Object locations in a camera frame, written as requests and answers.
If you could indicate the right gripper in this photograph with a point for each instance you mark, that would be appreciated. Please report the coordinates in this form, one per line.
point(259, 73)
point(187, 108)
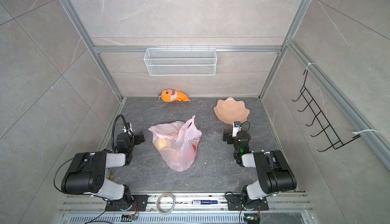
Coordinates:
point(229, 137)

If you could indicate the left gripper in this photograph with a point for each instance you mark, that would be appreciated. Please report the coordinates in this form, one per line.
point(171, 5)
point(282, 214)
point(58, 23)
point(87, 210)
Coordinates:
point(137, 137)

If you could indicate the pink plastic bag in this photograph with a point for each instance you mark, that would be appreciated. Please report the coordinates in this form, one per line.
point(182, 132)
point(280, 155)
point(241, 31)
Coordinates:
point(177, 143)

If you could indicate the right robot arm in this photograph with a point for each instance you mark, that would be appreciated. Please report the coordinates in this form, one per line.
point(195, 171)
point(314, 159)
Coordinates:
point(273, 171)

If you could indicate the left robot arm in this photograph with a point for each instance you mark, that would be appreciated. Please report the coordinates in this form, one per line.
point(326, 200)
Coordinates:
point(87, 173)

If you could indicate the pink shell-shaped plate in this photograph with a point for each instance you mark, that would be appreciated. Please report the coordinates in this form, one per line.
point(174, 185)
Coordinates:
point(230, 110)

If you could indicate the orange fish plush toy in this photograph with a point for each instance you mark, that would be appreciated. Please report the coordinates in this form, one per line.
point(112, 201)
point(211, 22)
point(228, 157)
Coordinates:
point(170, 95)

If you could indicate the roll of clear tape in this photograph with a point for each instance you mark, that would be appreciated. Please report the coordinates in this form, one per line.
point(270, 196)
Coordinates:
point(166, 204)

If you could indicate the blue marker pen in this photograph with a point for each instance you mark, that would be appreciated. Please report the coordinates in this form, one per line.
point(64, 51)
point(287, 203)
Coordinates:
point(204, 202)

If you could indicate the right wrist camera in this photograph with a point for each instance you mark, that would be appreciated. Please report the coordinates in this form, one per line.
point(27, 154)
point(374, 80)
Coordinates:
point(236, 128)

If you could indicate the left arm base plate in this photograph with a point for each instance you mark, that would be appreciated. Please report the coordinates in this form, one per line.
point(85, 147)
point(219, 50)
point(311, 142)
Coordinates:
point(125, 204)

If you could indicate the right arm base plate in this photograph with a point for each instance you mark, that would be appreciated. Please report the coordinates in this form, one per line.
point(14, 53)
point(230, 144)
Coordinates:
point(236, 202)

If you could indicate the white wire mesh basket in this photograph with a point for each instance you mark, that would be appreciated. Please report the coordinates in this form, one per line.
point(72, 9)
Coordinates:
point(181, 61)

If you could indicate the black wire hook rack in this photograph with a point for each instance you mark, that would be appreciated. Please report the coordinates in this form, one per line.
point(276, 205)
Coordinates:
point(319, 117)

